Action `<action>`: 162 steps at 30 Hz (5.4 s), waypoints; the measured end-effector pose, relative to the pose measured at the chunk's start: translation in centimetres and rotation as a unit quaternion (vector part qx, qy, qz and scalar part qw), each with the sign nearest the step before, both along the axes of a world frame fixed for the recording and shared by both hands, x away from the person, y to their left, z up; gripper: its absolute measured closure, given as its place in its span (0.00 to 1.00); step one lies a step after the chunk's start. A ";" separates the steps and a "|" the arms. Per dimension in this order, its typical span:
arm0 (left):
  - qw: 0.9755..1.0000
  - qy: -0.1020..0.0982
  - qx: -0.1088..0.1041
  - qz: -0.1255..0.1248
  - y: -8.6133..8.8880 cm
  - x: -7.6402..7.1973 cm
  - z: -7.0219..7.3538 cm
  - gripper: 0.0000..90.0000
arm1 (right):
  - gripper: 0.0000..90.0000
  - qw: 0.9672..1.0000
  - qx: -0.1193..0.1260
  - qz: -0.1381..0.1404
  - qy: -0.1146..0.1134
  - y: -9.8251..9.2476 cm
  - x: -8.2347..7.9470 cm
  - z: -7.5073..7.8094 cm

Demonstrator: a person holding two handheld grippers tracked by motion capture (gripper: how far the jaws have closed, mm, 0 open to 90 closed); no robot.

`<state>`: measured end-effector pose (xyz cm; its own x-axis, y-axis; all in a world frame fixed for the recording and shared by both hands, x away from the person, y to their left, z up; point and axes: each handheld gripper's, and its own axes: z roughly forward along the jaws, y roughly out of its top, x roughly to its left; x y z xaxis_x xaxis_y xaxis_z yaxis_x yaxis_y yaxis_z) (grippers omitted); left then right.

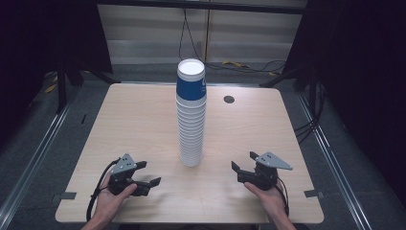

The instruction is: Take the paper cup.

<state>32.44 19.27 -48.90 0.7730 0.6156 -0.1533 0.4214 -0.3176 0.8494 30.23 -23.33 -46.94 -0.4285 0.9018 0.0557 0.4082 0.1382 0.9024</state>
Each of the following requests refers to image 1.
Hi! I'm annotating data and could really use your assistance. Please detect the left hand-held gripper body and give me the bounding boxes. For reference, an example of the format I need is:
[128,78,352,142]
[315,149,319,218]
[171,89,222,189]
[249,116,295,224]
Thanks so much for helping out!
[107,153,150,196]

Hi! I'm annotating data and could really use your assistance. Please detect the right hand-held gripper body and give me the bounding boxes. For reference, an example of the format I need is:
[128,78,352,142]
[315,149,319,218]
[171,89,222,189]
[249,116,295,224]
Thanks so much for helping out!
[237,151,294,192]

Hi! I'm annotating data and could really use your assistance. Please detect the stack of paper cups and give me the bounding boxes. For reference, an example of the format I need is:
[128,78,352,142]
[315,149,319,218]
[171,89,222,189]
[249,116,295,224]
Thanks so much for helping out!
[175,93,208,168]

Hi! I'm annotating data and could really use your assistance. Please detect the person's right hand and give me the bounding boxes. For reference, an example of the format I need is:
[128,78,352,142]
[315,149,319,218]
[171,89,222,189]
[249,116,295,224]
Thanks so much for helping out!
[243,182,288,221]

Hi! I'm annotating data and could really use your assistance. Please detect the person's left hand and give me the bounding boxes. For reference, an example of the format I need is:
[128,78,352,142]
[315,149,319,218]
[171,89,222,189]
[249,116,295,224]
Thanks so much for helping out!
[94,172,139,221]

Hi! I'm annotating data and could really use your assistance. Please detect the grey tape piece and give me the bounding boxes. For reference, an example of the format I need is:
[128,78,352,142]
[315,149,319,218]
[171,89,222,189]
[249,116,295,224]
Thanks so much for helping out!
[303,189,325,198]
[52,191,78,201]

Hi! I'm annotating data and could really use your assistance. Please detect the black metal stand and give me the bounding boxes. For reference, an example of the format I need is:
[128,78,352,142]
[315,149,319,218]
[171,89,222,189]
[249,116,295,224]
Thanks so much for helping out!
[55,58,122,115]
[259,65,321,111]

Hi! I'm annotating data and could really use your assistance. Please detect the black curtain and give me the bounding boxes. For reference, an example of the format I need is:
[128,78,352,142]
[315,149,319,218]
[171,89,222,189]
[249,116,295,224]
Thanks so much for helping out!
[282,0,406,205]
[0,0,113,151]

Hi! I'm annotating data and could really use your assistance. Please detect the black overhead bar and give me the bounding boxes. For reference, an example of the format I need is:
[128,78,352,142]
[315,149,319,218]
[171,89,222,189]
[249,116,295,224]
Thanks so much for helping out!
[95,0,308,15]

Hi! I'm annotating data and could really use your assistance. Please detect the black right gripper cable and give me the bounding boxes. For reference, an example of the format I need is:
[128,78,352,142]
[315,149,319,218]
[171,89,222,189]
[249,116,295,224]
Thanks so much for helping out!
[275,176,290,218]

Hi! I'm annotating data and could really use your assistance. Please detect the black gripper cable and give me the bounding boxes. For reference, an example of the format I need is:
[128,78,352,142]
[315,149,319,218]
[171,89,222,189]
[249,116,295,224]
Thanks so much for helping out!
[275,176,290,218]
[85,157,122,222]

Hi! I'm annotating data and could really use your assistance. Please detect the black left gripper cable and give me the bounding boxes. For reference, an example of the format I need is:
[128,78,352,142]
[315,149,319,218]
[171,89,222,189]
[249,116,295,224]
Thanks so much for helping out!
[85,157,122,222]

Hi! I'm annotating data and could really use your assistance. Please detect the bundle of black floor cables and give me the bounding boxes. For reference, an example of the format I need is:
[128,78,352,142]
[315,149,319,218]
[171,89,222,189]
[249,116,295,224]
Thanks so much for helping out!
[293,80,327,146]

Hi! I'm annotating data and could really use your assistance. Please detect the metal floor rail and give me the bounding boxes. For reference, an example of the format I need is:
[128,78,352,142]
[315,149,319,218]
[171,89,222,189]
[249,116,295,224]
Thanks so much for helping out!
[0,85,81,222]
[296,91,373,230]

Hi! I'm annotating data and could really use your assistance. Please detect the black hanging wall cable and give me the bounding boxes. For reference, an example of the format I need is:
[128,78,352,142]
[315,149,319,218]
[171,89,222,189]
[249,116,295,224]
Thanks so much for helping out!
[177,8,287,74]

